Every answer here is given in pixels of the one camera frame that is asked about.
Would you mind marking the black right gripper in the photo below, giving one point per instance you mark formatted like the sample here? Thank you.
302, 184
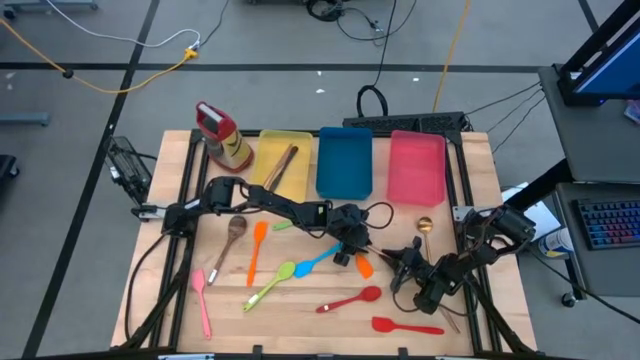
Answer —
417, 267

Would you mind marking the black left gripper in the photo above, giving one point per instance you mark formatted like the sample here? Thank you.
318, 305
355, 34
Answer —
356, 235

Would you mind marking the copper knife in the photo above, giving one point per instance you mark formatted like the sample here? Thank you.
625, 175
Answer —
276, 169
379, 252

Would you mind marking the orange silicone spatula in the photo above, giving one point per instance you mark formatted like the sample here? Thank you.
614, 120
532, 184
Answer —
259, 232
365, 267

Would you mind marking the gold metal spoon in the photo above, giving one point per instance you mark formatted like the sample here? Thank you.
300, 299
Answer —
425, 225

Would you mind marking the red silicone spoon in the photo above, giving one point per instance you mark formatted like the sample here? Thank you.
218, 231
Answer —
371, 294

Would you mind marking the blue silicone spoon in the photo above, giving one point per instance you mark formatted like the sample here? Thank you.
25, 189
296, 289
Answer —
301, 269

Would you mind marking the red silicone spatula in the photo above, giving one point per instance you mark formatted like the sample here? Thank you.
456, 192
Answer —
382, 325

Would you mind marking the green silicone spoon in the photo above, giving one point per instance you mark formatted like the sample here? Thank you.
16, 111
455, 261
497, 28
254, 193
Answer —
286, 271

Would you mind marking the copper fork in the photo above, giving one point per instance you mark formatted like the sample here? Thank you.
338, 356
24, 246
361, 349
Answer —
452, 322

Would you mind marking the green silicone spatula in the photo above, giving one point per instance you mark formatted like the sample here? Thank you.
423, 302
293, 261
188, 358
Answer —
282, 226

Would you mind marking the black knife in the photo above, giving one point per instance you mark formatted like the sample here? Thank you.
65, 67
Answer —
285, 167

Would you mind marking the dark wooden spoon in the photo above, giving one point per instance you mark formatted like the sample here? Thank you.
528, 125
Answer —
236, 226

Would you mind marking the pink silicone spatula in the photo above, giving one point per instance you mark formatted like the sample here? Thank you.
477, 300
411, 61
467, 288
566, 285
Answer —
198, 281

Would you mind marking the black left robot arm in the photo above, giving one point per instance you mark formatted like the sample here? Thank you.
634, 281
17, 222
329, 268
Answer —
280, 202

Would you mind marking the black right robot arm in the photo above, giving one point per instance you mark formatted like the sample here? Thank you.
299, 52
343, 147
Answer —
500, 227

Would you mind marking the blue plastic bin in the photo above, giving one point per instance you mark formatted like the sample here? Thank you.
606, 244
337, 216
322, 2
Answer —
345, 165

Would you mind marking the yellow plastic bin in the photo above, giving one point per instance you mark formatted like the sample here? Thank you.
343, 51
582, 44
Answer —
300, 190

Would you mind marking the pink plastic bin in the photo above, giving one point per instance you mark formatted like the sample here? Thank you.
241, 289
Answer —
415, 170

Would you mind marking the white blue can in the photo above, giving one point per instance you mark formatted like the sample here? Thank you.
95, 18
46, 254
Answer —
555, 243

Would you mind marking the black caster wheel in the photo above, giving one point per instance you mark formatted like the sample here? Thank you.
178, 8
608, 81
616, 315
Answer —
568, 300

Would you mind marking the grey keyboard shelf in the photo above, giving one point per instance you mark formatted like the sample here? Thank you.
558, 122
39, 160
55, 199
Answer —
610, 272

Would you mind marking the backlit keyboard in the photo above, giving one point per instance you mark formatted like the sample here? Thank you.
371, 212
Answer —
615, 225

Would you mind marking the grey desk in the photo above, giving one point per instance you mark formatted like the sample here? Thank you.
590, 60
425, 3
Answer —
590, 145

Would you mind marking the black mesh power box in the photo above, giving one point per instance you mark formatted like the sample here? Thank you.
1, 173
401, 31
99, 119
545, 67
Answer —
127, 167

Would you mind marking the black monitor blue screen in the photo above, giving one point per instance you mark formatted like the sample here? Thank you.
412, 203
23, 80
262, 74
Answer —
615, 70

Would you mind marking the black round floor knob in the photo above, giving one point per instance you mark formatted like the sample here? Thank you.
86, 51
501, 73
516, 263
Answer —
68, 74

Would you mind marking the grey floor bar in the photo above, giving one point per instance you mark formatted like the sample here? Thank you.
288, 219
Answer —
25, 119

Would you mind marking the black chair base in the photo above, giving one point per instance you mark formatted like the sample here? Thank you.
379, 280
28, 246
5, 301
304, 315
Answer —
6, 167

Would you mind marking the grey cart base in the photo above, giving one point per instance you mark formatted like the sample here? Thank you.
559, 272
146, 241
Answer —
50, 5

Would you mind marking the black aluminium table frame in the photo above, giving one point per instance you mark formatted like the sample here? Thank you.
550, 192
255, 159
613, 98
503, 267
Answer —
454, 137

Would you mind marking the black stand post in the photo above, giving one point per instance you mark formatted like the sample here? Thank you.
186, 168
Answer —
545, 182

